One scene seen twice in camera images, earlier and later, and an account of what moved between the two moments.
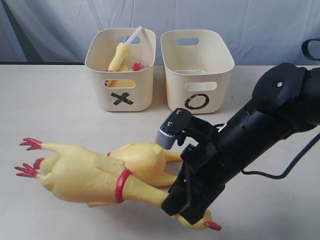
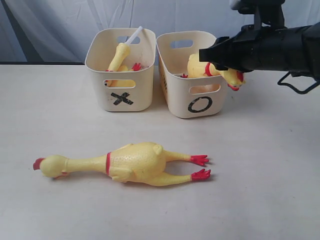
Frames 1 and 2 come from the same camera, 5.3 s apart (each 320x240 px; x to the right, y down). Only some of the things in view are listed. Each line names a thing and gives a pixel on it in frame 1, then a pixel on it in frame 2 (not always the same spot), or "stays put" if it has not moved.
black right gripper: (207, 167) → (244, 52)
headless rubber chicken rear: (145, 161) stays put
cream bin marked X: (123, 91) stays put
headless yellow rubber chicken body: (124, 83) stays put
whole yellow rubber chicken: (83, 180) → (196, 69)
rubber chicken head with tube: (122, 51) stays put
